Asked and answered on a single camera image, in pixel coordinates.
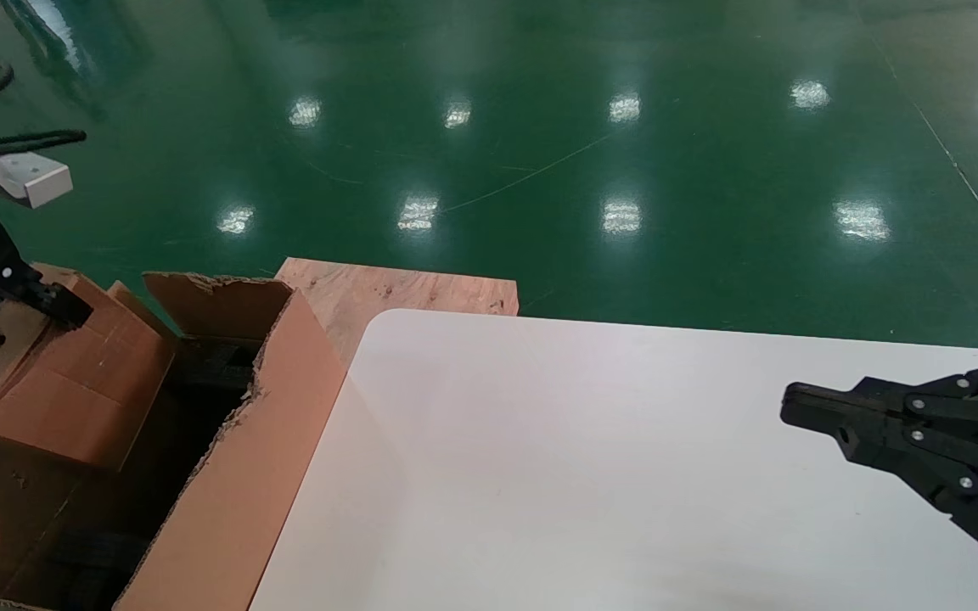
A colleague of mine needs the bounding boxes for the large open cardboard box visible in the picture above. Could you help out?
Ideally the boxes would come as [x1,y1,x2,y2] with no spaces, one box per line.
[0,272,347,611]

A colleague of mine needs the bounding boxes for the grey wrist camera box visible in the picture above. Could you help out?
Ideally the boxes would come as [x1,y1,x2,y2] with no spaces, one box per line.
[0,132,74,210]

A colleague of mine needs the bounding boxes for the plywood board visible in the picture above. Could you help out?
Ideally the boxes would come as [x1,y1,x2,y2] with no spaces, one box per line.
[275,257,520,367]

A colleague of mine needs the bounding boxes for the small cardboard box with hole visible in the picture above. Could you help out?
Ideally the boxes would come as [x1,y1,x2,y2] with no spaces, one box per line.
[0,263,180,472]

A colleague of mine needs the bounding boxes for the black foam block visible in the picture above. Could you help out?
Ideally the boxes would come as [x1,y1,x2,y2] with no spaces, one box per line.
[165,338,259,393]

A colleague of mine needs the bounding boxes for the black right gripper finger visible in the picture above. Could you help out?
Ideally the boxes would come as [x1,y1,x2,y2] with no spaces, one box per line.
[780,356,978,427]
[780,414,978,585]

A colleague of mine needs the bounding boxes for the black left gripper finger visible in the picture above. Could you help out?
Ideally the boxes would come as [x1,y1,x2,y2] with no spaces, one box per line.
[18,276,95,330]

